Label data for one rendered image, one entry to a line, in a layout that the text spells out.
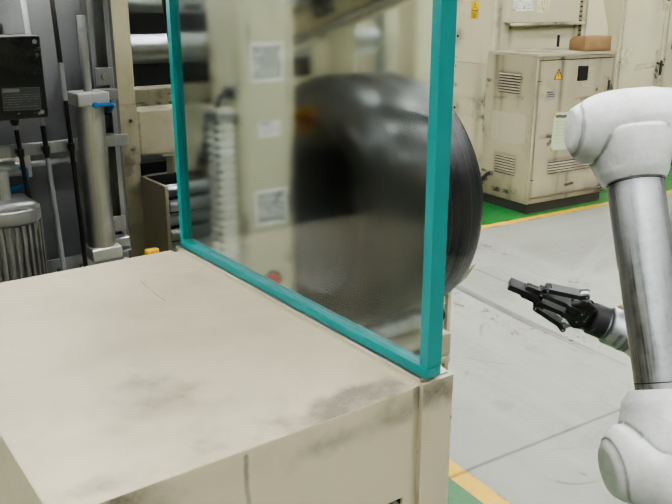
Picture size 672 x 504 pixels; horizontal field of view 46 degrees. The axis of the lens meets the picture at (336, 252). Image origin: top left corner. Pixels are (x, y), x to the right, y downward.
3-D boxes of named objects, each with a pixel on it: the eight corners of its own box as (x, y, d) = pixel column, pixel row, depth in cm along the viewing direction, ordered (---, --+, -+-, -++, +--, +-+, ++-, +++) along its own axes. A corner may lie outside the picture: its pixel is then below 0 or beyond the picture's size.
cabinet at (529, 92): (527, 215, 626) (540, 54, 588) (478, 200, 673) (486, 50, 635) (604, 201, 672) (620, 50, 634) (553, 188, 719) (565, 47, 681)
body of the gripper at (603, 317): (615, 322, 175) (576, 306, 175) (595, 346, 180) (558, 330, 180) (614, 300, 180) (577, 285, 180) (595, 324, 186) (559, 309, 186)
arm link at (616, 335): (618, 359, 180) (594, 349, 180) (617, 332, 186) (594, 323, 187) (639, 333, 174) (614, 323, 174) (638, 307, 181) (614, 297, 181)
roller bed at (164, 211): (172, 302, 198) (164, 186, 189) (148, 285, 209) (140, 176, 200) (241, 286, 209) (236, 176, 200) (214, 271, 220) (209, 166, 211)
